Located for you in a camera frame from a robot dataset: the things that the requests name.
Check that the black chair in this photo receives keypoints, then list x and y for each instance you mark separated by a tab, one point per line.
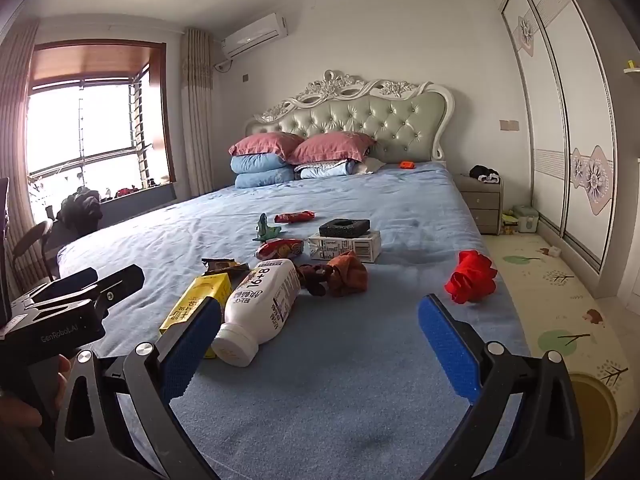
30	240

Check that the small orange object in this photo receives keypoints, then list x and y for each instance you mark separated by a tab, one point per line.
407	164

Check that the white plastic bottle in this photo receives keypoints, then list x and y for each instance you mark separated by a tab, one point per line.
265	300

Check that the pink pillow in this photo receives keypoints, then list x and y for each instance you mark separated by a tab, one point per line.
265	144
332	146

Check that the window with wooden frame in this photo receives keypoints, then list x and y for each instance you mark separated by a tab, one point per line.
90	120

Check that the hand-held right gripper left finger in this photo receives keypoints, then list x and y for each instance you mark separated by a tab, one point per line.
192	345

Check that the black foam block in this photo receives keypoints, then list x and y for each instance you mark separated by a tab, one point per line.
332	230

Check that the white air conditioner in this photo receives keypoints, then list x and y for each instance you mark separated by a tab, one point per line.
255	35

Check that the folded patterned blue blanket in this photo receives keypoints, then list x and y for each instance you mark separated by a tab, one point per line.
325	169

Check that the white sliding wardrobe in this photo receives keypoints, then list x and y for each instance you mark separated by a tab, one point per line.
565	110

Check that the white milk carton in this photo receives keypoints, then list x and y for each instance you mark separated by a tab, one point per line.
345	249

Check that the grey nightstand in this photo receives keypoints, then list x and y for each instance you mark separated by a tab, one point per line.
482	205

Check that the person's left hand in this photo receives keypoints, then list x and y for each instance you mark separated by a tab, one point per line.
22	412

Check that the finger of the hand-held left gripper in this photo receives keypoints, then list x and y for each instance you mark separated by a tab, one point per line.
60	285
122	282

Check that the dark jacket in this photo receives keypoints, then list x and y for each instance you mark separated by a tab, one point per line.
80	207

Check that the bed with blue sheet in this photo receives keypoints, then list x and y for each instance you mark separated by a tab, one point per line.
350	200

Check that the orange-brown cloth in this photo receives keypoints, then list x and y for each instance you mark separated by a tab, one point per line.
350	272

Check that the brown snack wrapper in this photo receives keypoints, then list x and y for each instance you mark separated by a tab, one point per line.
222	265

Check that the yellow carton box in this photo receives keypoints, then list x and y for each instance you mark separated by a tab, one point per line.
197	297

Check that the tree-print play mat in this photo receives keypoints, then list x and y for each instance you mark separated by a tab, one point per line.
555	300

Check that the pale green storage box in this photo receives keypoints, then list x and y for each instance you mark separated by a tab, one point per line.
526	218

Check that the beige curtain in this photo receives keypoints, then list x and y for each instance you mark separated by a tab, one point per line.
197	110
15	135

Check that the black clothes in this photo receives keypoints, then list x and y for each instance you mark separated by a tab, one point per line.
484	173

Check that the red snack bar packet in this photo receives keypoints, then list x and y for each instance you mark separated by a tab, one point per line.
295	217

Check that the blue folded pillows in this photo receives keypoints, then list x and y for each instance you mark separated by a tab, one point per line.
260	170

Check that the red cloth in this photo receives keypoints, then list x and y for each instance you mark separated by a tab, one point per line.
472	275

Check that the red snack bag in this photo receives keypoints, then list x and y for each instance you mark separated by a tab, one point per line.
280	248

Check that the wall switch plate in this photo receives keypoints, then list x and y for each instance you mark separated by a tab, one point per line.
509	125

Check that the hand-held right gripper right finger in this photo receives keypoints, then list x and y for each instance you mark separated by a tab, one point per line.
447	345

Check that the green snack wrapper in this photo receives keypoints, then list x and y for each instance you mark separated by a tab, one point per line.
265	230

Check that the small white object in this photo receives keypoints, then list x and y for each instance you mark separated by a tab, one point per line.
555	251

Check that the yellow trash bin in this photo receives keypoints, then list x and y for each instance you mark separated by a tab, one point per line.
595	410

